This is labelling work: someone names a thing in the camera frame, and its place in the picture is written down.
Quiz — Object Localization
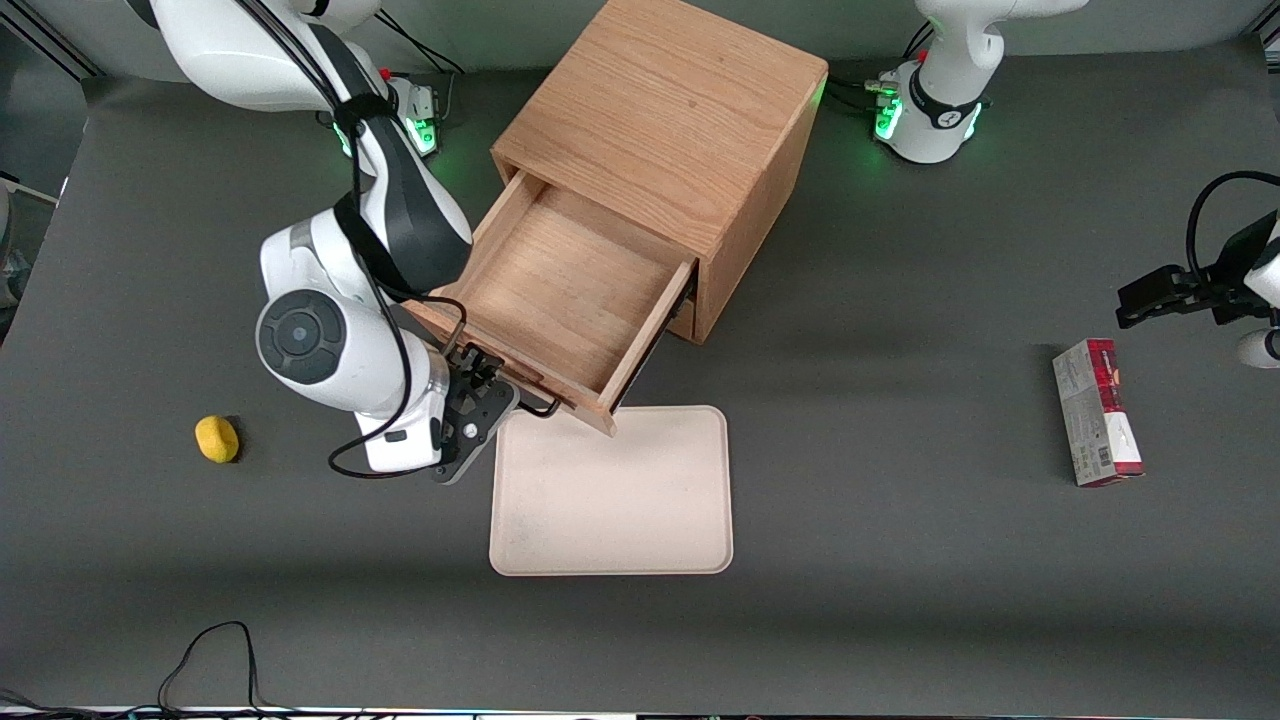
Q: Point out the black metal drawer handle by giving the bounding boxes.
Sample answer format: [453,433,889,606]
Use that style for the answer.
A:
[505,372,564,420]

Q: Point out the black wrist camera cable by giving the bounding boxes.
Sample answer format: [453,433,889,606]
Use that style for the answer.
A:
[327,92,470,480]
[1186,170,1280,293]

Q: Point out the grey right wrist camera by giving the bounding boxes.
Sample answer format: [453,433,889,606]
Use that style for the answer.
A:
[431,379,522,488]

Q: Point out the grey and red carton box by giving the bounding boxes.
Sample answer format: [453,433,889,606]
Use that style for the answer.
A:
[1051,337,1146,489]

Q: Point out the black right arm base cable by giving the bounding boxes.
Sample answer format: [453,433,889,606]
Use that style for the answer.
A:
[378,8,472,129]

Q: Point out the black looped cable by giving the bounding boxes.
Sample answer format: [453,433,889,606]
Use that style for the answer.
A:
[157,620,267,714]

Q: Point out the dark grey table mat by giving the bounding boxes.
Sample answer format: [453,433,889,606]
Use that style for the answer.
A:
[0,35,1280,713]

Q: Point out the black left wrist camera cable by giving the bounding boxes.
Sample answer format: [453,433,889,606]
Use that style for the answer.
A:
[1186,170,1280,293]

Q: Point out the black arm base cable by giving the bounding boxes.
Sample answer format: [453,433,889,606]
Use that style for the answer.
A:
[826,18,931,113]
[378,8,472,129]

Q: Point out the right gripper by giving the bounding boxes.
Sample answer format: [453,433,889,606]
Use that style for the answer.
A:
[355,343,507,474]

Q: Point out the beige rectangular tray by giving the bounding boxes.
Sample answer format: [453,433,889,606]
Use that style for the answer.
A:
[487,404,735,578]

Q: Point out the yellow lemon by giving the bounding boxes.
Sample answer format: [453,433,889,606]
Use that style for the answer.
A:
[193,414,242,465]

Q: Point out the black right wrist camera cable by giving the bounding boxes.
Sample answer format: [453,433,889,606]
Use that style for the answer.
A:
[327,92,470,480]

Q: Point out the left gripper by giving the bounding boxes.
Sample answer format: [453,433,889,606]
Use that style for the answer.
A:
[1116,210,1280,331]

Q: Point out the wooden drawer cabinet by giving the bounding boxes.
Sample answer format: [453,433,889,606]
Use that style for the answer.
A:
[490,0,830,347]

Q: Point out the black left arm base cable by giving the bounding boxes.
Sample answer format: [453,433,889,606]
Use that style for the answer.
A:
[826,18,931,113]

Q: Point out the black aluminium frame strut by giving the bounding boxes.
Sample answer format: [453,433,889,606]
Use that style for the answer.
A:
[0,10,103,81]

